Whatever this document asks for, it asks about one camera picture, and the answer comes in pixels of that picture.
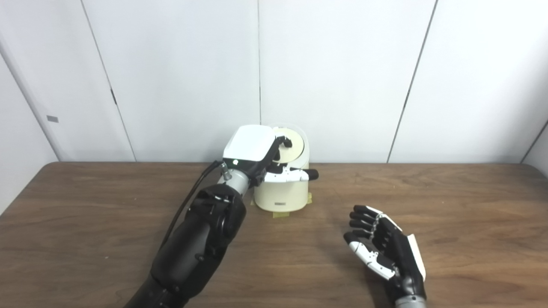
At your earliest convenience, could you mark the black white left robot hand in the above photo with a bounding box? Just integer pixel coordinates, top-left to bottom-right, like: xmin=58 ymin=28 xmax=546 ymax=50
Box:
xmin=223 ymin=124 xmax=319 ymax=185

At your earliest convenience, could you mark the cream-colored bin body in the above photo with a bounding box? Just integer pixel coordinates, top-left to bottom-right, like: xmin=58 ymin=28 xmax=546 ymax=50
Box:
xmin=253 ymin=124 xmax=310 ymax=212

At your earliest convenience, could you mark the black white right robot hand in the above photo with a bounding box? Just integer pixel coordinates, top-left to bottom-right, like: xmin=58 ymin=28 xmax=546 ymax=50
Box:
xmin=343 ymin=205 xmax=427 ymax=300

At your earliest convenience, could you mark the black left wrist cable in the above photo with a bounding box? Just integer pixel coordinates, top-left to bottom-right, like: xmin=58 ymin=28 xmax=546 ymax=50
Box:
xmin=161 ymin=160 xmax=227 ymax=253

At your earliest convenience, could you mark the cream round bin lid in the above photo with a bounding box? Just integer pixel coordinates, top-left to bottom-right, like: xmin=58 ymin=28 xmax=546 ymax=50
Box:
xmin=270 ymin=127 xmax=305 ymax=164

